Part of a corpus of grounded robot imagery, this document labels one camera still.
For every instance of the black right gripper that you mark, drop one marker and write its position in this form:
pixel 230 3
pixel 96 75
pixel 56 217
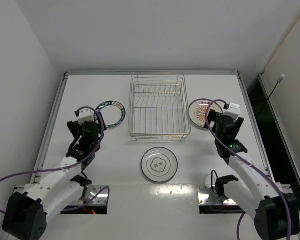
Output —
pixel 240 122

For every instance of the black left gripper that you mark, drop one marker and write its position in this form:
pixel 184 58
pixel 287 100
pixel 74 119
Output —
pixel 71 126

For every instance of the orange sunburst white plate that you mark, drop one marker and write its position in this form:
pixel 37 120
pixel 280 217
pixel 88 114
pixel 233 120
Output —
pixel 197 112

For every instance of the green rimmed white plate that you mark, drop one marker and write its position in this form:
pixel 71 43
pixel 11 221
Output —
pixel 113 113

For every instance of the black rimmed flower plate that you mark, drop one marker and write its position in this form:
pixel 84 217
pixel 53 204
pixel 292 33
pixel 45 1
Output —
pixel 159 165

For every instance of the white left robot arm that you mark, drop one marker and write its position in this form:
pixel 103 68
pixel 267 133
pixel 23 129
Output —
pixel 27 214

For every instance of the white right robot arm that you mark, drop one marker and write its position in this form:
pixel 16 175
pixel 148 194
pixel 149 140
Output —
pixel 275 214

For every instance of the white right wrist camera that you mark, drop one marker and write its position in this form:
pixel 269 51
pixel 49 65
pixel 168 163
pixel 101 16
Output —
pixel 232 110

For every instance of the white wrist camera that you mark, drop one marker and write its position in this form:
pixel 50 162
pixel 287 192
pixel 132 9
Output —
pixel 85 115
pixel 232 110

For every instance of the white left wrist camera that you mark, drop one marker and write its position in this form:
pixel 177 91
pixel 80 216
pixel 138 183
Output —
pixel 85 115

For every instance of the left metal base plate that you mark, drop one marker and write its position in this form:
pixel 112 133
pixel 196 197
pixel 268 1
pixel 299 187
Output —
pixel 95 192

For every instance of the metal base plate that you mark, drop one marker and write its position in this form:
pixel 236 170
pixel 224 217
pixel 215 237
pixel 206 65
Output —
pixel 207 198
pixel 95 192

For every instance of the metal wire dish rack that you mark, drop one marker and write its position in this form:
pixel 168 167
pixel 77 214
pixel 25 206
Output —
pixel 158 107

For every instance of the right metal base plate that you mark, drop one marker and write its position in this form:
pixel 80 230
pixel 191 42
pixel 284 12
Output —
pixel 207 198

